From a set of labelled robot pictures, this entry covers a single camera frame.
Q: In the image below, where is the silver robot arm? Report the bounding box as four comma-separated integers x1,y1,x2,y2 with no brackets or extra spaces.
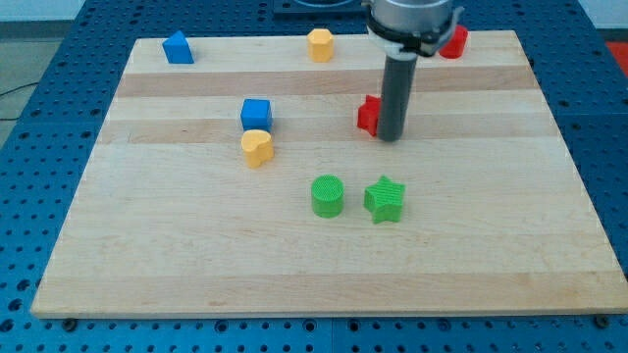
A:
362,0,464,61

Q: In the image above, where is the green star block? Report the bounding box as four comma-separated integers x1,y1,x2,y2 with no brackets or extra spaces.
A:
363,176,405,224

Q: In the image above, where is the red star block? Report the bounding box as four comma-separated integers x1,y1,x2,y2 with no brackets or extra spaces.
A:
356,95,382,136

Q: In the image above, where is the green cylinder block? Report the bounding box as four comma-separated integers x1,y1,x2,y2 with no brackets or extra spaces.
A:
311,175,344,218

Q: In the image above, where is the yellow heart block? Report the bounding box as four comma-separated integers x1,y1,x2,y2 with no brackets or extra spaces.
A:
240,129,275,169

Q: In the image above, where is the wooden board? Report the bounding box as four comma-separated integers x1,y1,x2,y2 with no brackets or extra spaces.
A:
31,30,627,319

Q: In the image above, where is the blue cube block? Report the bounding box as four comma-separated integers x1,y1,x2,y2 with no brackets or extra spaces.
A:
240,98,273,132

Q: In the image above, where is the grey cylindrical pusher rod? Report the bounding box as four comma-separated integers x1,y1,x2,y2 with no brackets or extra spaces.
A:
377,57,417,142

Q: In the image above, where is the yellow hexagon block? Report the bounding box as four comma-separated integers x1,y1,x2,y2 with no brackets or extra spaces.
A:
306,28,334,63

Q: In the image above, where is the blue triangular block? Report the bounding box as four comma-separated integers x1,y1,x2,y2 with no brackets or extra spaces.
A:
162,30,194,64

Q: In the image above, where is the red round block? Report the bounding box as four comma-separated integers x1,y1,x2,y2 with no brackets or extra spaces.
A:
439,25,468,59

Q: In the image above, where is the black cable on floor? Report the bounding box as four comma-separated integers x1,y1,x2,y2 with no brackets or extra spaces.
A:
0,80,39,123

